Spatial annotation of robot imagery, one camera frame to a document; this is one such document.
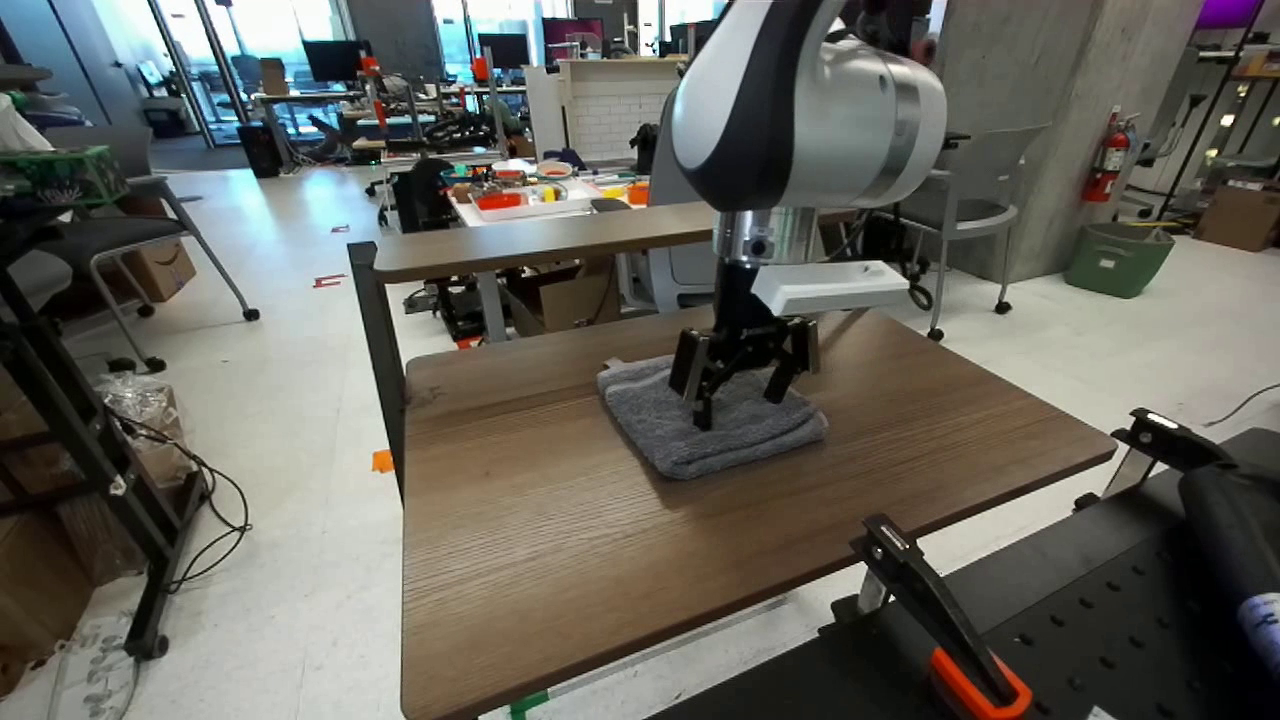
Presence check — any green storage bin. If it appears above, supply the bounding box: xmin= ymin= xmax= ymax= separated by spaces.
xmin=1059 ymin=215 xmax=1179 ymax=302

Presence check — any green tape piece under desk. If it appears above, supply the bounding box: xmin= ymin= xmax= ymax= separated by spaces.
xmin=503 ymin=684 xmax=556 ymax=720

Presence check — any cardboard box under shelf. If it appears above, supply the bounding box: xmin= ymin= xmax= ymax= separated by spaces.
xmin=503 ymin=256 xmax=623 ymax=338

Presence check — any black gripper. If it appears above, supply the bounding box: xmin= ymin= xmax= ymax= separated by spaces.
xmin=664 ymin=256 xmax=820 ymax=436

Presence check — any black backpack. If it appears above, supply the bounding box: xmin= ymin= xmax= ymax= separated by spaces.
xmin=390 ymin=153 xmax=465 ymax=235

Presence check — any grey towel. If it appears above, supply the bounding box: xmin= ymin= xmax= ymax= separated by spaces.
xmin=592 ymin=353 xmax=834 ymax=484

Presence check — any red fire extinguisher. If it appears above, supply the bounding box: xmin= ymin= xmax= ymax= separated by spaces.
xmin=1080 ymin=108 xmax=1141 ymax=209

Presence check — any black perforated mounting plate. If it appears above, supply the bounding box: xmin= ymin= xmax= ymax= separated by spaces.
xmin=931 ymin=525 xmax=1280 ymax=720

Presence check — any large cardboard box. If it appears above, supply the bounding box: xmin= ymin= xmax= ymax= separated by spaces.
xmin=1191 ymin=174 xmax=1280 ymax=256

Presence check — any black desk frame post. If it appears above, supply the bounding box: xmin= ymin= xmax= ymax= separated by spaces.
xmin=344 ymin=235 xmax=414 ymax=500

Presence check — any white table with colourful items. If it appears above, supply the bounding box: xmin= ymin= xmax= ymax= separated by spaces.
xmin=445 ymin=156 xmax=660 ymax=231

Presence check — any black metal rack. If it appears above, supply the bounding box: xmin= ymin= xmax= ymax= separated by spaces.
xmin=0 ymin=156 xmax=266 ymax=664

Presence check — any grey metal frame chair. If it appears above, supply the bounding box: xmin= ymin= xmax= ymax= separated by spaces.
xmin=897 ymin=122 xmax=1054 ymax=342

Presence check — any black cylindrical device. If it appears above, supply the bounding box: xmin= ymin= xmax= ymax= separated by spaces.
xmin=1176 ymin=456 xmax=1280 ymax=648

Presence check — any black floor cable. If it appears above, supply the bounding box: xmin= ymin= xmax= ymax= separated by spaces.
xmin=161 ymin=436 xmax=255 ymax=593

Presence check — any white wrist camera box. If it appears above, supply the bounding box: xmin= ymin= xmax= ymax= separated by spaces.
xmin=747 ymin=256 xmax=917 ymax=324

